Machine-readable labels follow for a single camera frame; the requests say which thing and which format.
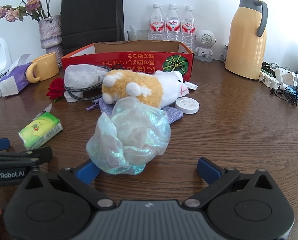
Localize white multi-port charger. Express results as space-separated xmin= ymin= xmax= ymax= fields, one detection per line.
xmin=275 ymin=66 xmax=298 ymax=90

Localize yellow mug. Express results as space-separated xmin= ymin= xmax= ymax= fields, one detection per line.
xmin=26 ymin=52 xmax=60 ymax=84

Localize red cardboard box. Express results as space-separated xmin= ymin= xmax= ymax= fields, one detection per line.
xmin=61 ymin=41 xmax=195 ymax=80

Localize black earphones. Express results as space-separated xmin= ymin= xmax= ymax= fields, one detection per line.
xmin=270 ymin=85 xmax=298 ymax=104

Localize white power strip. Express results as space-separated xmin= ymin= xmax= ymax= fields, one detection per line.
xmin=259 ymin=70 xmax=280 ymax=89

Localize purple knit pouch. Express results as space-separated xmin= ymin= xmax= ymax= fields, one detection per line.
xmin=86 ymin=99 xmax=184 ymax=124

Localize iridescent plastic bag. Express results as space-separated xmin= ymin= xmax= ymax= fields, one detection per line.
xmin=86 ymin=97 xmax=171 ymax=175

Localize purple textured vase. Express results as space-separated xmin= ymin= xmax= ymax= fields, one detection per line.
xmin=38 ymin=15 xmax=63 ymax=58

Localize white round plastic disc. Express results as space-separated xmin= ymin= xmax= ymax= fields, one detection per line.
xmin=175 ymin=97 xmax=200 ymax=114

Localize white device with clear cap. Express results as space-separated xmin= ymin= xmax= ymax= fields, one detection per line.
xmin=64 ymin=64 xmax=107 ymax=88

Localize red artificial rose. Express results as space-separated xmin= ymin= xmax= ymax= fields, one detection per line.
xmin=46 ymin=78 xmax=66 ymax=103

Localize yellow thermos jug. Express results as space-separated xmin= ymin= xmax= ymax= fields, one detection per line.
xmin=224 ymin=0 xmax=268 ymax=81

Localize clear plastic cup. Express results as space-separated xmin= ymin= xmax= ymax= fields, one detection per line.
xmin=127 ymin=30 xmax=149 ymax=42

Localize green tissue packet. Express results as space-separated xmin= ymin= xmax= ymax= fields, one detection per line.
xmin=18 ymin=112 xmax=64 ymax=150

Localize clear water bottle red label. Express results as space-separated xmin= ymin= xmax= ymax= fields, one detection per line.
xmin=181 ymin=6 xmax=197 ymax=53
xmin=165 ymin=4 xmax=181 ymax=42
xmin=149 ymin=4 xmax=166 ymax=41

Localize black paper bag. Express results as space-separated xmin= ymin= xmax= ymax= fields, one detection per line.
xmin=61 ymin=0 xmax=125 ymax=55

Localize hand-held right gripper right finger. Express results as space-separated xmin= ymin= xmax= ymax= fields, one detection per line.
xmin=185 ymin=157 xmax=273 ymax=210

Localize orange and white plush hamster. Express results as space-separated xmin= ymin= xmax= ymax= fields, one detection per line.
xmin=101 ymin=69 xmax=190 ymax=109

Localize purple tissue pack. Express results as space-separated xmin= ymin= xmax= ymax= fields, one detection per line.
xmin=0 ymin=53 xmax=33 ymax=97

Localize eyeglasses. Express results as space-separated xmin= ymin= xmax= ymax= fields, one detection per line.
xmin=261 ymin=61 xmax=289 ymax=74

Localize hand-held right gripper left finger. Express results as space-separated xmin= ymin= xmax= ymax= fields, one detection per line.
xmin=20 ymin=160 xmax=117 ymax=210

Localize wire rack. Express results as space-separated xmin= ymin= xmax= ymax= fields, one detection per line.
xmin=220 ymin=45 xmax=229 ymax=62

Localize small clear wrapper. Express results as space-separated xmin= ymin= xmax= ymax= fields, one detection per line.
xmin=33 ymin=103 xmax=53 ymax=120

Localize white robot-shaped speaker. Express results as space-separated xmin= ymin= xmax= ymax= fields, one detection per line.
xmin=194 ymin=29 xmax=216 ymax=62

